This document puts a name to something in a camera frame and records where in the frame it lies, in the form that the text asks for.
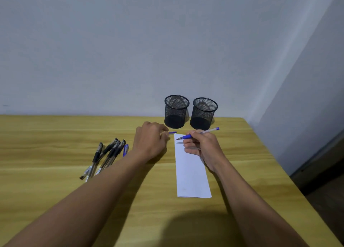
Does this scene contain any person's right hand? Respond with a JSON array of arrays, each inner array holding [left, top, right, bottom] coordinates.
[[182, 129, 228, 174]]

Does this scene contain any person's right forearm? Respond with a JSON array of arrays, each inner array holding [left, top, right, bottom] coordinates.
[[214, 158, 310, 247]]

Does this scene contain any black mesh pen cup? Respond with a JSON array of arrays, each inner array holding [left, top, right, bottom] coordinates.
[[164, 95, 190, 129], [190, 97, 219, 131]]

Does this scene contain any person's left forearm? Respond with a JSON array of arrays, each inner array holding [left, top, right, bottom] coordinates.
[[3, 150, 151, 247]]

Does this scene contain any person's left hand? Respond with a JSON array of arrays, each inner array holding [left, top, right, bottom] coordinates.
[[132, 121, 171, 163]]

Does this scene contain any white paper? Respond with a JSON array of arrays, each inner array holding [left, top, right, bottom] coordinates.
[[174, 133, 212, 198]]

